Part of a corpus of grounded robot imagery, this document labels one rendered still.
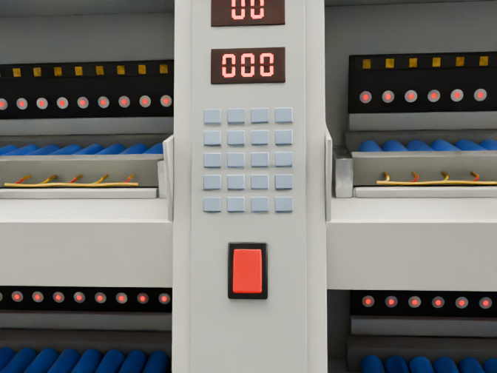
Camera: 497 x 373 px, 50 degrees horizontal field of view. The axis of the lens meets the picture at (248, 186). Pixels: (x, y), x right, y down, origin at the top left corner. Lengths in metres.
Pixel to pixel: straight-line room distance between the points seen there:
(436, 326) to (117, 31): 0.42
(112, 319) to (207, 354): 0.21
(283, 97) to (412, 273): 0.13
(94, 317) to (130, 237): 0.21
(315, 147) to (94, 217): 0.15
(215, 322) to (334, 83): 0.29
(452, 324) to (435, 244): 0.19
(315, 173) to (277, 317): 0.09
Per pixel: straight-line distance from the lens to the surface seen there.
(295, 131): 0.33
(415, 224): 0.33
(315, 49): 0.34
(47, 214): 0.37
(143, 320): 0.52
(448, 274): 0.35
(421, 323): 0.52
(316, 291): 0.33
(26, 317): 0.57
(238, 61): 0.34
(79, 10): 0.60
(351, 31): 0.56
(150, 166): 0.41
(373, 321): 0.51
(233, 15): 0.35
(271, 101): 0.33
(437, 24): 0.58
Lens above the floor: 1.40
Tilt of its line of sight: 3 degrees up
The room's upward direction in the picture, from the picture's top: straight up
